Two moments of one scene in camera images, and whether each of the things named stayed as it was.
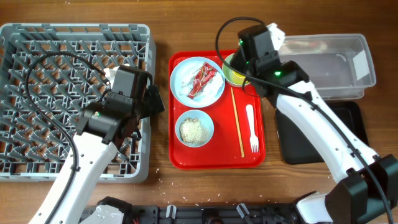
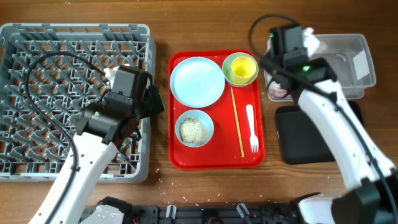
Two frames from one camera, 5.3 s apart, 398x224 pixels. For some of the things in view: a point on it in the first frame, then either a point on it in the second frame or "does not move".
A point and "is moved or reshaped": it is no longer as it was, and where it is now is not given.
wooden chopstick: (237, 124) does not move
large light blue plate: (183, 75) does not move
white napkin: (208, 94) → (310, 41)
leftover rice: (194, 131) does not move
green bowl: (231, 76) does not move
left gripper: (149, 108) does not move
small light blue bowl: (194, 128) does not move
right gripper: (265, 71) → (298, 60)
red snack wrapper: (206, 73) is moved or reshaped
